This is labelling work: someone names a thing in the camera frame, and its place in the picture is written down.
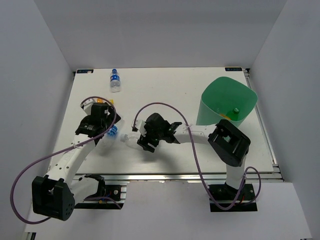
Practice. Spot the large clear plastic bottle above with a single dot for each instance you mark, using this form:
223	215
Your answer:
130	140

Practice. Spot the right blue table sticker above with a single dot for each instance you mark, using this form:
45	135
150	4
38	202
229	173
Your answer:
233	69

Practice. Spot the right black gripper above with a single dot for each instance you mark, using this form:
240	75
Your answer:
143	141

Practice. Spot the green plastic bin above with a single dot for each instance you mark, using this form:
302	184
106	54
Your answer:
222	95

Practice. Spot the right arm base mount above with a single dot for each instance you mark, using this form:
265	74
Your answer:
224	196

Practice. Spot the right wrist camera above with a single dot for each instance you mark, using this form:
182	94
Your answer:
139	126

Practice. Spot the clear bottle blue label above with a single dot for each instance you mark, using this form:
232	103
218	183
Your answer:
108	140

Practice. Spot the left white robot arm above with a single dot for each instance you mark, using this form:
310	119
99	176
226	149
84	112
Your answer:
56	194

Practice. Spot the orange juice bottle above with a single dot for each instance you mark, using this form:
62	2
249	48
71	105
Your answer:
225	116

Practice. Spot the left blue table sticker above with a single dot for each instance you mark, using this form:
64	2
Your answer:
84	71

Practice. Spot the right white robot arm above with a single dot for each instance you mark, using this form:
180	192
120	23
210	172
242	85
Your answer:
228	142

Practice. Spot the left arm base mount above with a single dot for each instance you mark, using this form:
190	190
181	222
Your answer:
92	192

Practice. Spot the small bottle yellow cap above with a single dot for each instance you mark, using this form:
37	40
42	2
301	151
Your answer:
99	100

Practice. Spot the blue table sticker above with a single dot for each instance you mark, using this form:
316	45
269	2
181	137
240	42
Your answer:
233	69
84	71

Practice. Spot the blue cap water bottle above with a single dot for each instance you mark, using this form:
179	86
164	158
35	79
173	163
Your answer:
115	81

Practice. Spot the green soda bottle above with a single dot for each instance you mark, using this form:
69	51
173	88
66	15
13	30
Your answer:
234	114

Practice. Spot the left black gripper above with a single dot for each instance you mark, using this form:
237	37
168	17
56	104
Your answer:
110	117

